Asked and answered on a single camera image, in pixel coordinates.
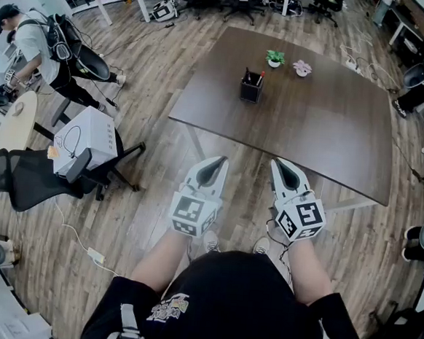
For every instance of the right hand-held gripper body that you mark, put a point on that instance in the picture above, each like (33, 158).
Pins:
(303, 218)

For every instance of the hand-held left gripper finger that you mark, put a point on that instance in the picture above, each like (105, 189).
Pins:
(197, 175)
(221, 180)

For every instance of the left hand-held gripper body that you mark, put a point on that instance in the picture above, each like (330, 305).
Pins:
(194, 209)

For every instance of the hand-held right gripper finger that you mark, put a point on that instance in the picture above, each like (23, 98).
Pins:
(300, 181)
(274, 186)

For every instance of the black square pen holder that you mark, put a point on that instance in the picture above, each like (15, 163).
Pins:
(251, 92)

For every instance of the red-capped pen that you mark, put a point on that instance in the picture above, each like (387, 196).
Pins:
(260, 77)

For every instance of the person's right forearm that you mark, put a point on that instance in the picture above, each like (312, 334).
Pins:
(308, 271)

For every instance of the person's left forearm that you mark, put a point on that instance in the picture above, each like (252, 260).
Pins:
(161, 260)

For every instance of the person's left shoe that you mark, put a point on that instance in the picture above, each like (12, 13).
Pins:
(211, 242)

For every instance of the person's shoe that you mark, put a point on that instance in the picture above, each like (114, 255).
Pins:
(211, 242)
(261, 246)

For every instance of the person's right shoe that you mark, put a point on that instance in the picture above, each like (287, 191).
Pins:
(261, 246)

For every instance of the person's black printed shirt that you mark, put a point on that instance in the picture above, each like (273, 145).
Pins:
(230, 305)

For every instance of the white power strip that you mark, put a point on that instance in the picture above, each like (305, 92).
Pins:
(96, 255)
(352, 66)

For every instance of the white box device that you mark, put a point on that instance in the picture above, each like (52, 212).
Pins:
(90, 137)

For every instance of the pink potted plant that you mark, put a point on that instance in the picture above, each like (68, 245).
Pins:
(302, 67)

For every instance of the green potted plant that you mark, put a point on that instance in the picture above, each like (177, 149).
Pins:
(275, 57)

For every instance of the small orange item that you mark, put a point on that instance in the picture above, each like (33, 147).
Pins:
(53, 152)

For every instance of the white device on floor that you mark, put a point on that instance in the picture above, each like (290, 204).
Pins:
(164, 10)

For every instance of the round light wooden table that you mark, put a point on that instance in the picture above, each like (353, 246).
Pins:
(15, 131)

